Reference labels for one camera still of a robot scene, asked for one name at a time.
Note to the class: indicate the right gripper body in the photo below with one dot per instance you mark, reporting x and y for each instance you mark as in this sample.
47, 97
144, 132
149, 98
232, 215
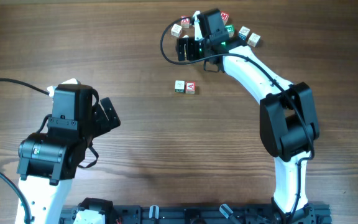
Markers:
195, 50

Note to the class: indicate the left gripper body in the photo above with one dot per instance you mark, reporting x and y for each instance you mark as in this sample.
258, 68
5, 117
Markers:
97, 124

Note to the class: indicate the red picture block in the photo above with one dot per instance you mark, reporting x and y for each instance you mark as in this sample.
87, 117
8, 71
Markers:
190, 88

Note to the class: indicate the green number block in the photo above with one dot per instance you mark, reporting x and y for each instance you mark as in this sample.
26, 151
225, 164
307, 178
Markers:
179, 86

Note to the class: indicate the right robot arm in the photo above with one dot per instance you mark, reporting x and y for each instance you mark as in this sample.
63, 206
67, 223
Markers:
288, 120

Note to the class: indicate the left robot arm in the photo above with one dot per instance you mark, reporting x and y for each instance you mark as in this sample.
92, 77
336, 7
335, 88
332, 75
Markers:
48, 160

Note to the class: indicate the green letter block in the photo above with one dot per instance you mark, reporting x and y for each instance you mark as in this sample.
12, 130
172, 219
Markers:
230, 29

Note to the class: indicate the red M block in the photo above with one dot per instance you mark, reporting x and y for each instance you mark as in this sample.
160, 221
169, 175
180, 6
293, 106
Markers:
225, 17

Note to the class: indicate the red A block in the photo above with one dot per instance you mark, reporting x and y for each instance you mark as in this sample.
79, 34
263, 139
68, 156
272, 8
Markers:
185, 22

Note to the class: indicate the blue picture block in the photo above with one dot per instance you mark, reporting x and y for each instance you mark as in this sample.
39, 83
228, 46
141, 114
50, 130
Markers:
243, 33

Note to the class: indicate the plain block far left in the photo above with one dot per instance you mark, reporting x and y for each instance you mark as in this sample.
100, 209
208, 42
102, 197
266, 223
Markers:
176, 30

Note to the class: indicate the plain block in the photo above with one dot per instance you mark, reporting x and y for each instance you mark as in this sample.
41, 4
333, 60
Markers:
176, 30
254, 40

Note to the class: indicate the plain block far right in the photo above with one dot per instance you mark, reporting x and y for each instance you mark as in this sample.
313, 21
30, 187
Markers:
254, 40

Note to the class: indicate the black mounting rail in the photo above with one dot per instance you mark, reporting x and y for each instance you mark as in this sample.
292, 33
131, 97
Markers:
258, 213

